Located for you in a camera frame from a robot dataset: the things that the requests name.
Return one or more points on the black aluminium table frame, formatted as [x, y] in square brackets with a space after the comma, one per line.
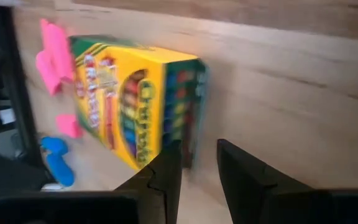
[20, 93]

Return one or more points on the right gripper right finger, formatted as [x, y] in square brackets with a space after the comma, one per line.
[247, 180]

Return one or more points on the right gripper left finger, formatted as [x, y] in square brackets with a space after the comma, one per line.
[166, 174]

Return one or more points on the pink eraser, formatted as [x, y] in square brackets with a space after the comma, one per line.
[69, 126]
[61, 56]
[47, 34]
[48, 77]

